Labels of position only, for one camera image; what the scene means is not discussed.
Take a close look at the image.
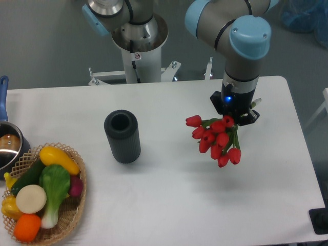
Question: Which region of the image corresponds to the orange fruit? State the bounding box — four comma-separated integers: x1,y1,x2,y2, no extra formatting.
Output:
13,214,41,243

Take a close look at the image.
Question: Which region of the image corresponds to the white round radish slice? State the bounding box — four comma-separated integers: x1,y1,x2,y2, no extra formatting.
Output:
16,184,47,214

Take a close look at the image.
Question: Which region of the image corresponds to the white chair frame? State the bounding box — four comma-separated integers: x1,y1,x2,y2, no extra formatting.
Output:
304,88,328,129

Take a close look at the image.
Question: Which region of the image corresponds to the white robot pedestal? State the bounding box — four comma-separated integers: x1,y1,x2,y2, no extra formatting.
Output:
89,13,181,86

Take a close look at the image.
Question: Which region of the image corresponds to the woven wicker basket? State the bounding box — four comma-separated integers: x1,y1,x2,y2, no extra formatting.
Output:
1,143,87,245

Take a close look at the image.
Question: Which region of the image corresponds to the green bok choy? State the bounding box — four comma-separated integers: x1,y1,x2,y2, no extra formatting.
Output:
39,164,70,229

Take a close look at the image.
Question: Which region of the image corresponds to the red tulip bouquet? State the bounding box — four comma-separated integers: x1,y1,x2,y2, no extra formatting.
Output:
186,115,242,168

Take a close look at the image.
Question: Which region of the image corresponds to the yellow banana tip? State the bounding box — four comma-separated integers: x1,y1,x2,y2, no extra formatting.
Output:
4,172,17,190

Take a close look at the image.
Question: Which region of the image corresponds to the blue plastic bag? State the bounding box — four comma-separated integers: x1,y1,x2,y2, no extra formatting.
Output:
279,1,327,48

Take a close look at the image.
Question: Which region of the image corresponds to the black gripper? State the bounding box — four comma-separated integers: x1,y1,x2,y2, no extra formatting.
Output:
210,81,260,126

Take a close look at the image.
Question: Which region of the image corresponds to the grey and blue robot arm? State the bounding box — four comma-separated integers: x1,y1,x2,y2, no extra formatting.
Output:
82,1,276,126

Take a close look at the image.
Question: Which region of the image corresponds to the yellow squash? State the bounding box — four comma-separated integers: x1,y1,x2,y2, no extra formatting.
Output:
39,146,80,175

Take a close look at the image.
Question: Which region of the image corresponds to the blue handled saucepan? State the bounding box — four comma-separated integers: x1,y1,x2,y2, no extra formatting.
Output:
1,75,30,180

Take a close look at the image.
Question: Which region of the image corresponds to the red radish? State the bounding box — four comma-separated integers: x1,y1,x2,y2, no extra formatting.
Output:
68,176,84,197

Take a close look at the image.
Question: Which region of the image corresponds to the dark grey ribbed vase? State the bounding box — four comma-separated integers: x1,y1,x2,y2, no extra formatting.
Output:
104,110,141,163

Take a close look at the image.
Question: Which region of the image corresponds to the yellow bell pepper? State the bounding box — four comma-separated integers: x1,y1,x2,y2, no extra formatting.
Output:
1,195,23,220

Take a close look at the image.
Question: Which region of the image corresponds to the black device at table edge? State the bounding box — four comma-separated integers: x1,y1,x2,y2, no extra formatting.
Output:
309,208,327,235

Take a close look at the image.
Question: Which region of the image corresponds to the green cucumber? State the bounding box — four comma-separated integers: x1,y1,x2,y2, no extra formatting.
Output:
10,159,46,196

